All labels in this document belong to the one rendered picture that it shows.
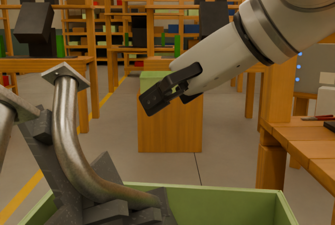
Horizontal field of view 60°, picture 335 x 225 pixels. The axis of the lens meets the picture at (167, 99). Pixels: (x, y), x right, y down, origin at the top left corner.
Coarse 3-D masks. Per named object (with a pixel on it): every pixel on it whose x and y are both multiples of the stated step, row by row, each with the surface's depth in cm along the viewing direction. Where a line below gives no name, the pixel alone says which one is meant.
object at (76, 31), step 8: (64, 0) 1001; (112, 0) 983; (120, 0) 964; (96, 16) 1012; (104, 16) 980; (112, 16) 993; (120, 16) 981; (64, 24) 983; (64, 32) 984; (72, 32) 985; (80, 32) 985; (96, 32) 985; (104, 32) 985; (112, 32) 985; (120, 32) 985; (128, 32) 985; (64, 40) 990; (120, 56) 1009; (136, 56) 1019
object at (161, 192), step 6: (150, 192) 52; (156, 192) 52; (162, 192) 52; (162, 198) 51; (162, 204) 51; (168, 204) 51; (162, 210) 50; (168, 210) 50; (162, 216) 50; (168, 216) 50
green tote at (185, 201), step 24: (48, 192) 51; (168, 192) 53; (192, 192) 53; (216, 192) 52; (240, 192) 52; (264, 192) 51; (48, 216) 50; (192, 216) 54; (216, 216) 54; (240, 216) 53; (264, 216) 52; (288, 216) 45
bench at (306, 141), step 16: (272, 128) 111; (288, 128) 109; (304, 128) 109; (320, 128) 109; (272, 144) 122; (288, 144) 97; (304, 144) 94; (320, 144) 94; (272, 160) 119; (304, 160) 86; (320, 160) 82; (256, 176) 129; (272, 176) 121; (320, 176) 78
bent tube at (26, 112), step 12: (0, 96) 23; (12, 96) 23; (0, 108) 23; (12, 108) 24; (24, 108) 24; (36, 108) 26; (0, 120) 22; (12, 120) 24; (24, 120) 26; (0, 132) 22; (0, 144) 22; (0, 156) 21; (0, 168) 21
